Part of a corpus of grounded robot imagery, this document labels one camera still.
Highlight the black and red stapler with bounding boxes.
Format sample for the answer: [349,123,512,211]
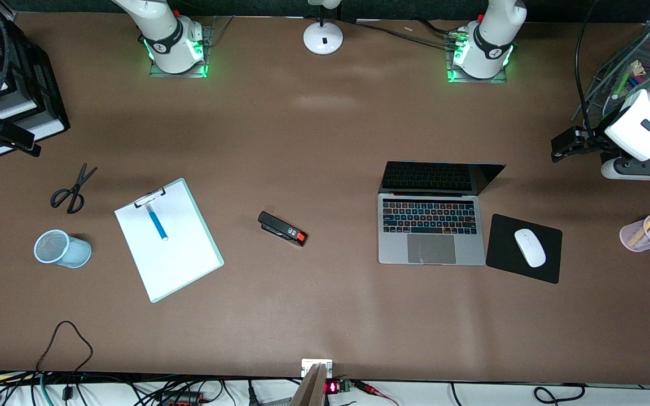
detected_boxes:
[257,211,309,248]

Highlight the black and red power strip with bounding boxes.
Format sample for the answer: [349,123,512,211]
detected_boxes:
[159,392,207,406]

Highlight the silver laptop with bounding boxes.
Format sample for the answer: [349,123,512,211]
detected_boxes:
[377,161,507,266]

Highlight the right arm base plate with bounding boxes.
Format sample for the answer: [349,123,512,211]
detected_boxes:
[149,16,234,78]

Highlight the thick black coiled cable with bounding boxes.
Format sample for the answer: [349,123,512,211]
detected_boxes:
[533,383,586,405]

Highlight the yellow pencil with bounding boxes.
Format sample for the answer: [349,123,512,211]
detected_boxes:
[629,212,650,247]

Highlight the white computer mouse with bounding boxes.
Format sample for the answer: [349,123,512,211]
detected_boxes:
[514,228,547,268]

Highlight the black looped cable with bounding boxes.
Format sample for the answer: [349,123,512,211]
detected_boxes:
[36,320,94,402]

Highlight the thin black table cable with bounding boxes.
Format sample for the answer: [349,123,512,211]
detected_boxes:
[333,17,467,48]

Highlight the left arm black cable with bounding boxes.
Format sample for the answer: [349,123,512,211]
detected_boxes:
[576,0,602,136]

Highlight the black scissors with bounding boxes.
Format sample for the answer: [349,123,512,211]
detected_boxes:
[50,162,99,215]

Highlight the black mouse pad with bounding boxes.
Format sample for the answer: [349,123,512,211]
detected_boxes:
[486,213,563,285]

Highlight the wooden stand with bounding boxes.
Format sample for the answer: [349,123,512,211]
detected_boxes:
[290,363,328,406]

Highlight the white lamp base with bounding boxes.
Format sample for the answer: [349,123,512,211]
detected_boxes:
[302,0,344,56]

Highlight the white paper sheet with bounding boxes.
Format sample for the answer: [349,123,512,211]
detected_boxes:
[115,180,221,301]

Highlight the mint green clipboard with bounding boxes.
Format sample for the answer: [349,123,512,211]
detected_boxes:
[113,178,225,304]

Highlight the green marker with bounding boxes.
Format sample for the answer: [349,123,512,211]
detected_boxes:
[612,62,642,101]

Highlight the black stacked document tray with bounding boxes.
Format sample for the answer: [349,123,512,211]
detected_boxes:
[0,0,71,157]

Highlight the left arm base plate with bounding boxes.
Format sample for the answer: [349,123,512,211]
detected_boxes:
[446,31,509,84]

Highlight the red probe clip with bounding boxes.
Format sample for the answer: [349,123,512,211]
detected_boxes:
[353,380,400,406]

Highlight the light blue mesh cup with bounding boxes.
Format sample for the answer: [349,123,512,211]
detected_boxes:
[33,229,93,269]

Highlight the grey wire mesh tray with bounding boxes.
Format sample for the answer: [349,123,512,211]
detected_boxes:
[582,25,650,133]

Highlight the white label plate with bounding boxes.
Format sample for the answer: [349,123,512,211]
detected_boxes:
[301,359,333,378]

